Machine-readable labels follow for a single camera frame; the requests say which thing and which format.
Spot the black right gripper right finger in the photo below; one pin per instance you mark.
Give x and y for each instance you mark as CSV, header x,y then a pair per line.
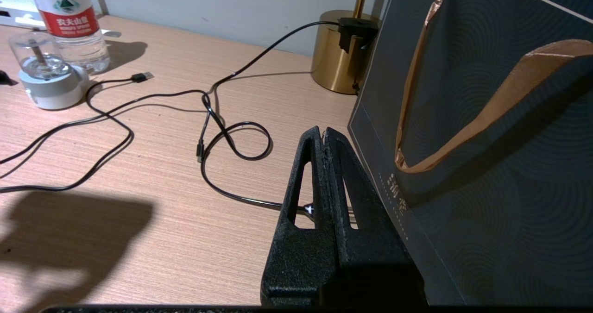
x,y
370,257

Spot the brass desk lamp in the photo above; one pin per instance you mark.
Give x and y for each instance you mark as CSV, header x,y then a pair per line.
x,y
331,53

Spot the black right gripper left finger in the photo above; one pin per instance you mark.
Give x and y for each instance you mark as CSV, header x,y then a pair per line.
x,y
301,262

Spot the dark blue gift bag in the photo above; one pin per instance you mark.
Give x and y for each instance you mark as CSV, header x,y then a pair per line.
x,y
533,211

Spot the black block on lamp base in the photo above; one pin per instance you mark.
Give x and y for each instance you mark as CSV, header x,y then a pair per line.
x,y
356,28

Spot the clear water bottle red cap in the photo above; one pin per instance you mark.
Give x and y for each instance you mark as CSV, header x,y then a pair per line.
x,y
69,21

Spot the small white clear-dome humidifier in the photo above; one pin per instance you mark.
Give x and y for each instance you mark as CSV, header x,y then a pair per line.
x,y
51,90

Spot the white wifi router with antennas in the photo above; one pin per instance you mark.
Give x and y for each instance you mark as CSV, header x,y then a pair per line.
x,y
18,21

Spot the small black plastic clip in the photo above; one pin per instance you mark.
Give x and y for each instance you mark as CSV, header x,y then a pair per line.
x,y
4,78

